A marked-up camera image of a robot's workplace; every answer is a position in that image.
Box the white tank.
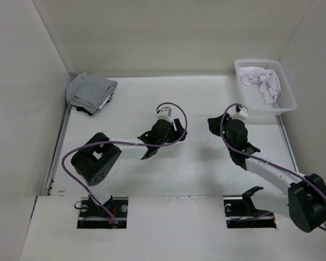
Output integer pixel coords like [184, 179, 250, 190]
[98, 96, 112, 110]
[238, 66, 281, 104]

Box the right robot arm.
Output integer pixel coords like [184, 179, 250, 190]
[207, 113, 326, 233]

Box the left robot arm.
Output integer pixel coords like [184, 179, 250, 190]
[71, 119, 187, 217]

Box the folded white tank top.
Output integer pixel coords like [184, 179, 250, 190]
[98, 96, 112, 110]

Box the folded grey tank top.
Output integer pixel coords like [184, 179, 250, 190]
[66, 72, 118, 113]

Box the folded black tank top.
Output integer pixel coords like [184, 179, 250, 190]
[76, 107, 99, 116]

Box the white plastic basket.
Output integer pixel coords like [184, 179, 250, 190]
[234, 59, 297, 117]

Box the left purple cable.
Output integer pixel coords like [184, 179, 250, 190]
[61, 102, 188, 225]

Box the purple cable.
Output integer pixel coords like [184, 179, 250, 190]
[220, 102, 326, 237]
[61, 102, 188, 225]

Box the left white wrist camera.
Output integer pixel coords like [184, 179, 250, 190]
[156, 107, 172, 122]

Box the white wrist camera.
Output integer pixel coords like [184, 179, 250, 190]
[233, 105, 248, 121]
[156, 107, 172, 122]

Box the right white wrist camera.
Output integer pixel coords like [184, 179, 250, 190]
[233, 105, 248, 121]

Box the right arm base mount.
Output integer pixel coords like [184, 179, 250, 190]
[223, 186, 277, 229]

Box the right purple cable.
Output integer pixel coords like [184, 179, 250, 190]
[220, 102, 326, 237]

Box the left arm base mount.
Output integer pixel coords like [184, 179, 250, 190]
[74, 197, 129, 229]

